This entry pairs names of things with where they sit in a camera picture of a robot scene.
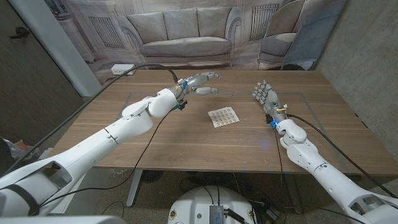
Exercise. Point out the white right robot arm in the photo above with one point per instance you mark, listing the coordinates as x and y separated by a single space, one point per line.
311 158

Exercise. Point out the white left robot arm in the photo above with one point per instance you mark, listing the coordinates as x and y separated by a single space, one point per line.
93 146

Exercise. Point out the white table leg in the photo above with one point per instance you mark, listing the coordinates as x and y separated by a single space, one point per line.
135 186

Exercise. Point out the dark wooden door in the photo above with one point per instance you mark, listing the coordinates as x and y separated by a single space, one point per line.
31 87

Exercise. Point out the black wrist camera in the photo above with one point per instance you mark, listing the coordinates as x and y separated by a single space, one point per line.
270 121
183 105

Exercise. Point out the person's black trouser leg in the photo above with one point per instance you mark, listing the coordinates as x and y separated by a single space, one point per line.
4 158

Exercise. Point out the black power adapter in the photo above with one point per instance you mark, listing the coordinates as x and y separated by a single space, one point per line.
272 214

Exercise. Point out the grey table leg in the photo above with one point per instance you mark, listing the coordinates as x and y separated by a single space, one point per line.
293 193

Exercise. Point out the white power strip box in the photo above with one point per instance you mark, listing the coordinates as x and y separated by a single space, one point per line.
119 69

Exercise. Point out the grey sneakers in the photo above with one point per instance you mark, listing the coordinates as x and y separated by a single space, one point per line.
21 149

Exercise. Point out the printed sofa room backdrop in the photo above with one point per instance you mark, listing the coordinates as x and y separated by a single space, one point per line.
186 31

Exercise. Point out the black rounded object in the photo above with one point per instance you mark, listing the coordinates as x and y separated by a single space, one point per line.
292 67

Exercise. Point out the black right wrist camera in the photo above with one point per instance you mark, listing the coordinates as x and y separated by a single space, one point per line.
270 121

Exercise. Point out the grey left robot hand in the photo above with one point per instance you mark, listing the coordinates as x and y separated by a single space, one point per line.
192 84

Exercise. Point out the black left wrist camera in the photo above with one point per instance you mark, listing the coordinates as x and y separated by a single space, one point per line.
183 105

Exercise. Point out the postage stamp sheet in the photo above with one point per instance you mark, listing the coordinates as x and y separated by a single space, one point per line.
224 116

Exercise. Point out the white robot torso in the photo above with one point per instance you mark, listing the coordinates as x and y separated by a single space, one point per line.
199 202

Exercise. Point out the silver finned box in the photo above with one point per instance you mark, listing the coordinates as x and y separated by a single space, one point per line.
216 214

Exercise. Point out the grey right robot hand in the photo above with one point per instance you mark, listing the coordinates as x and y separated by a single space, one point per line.
272 101

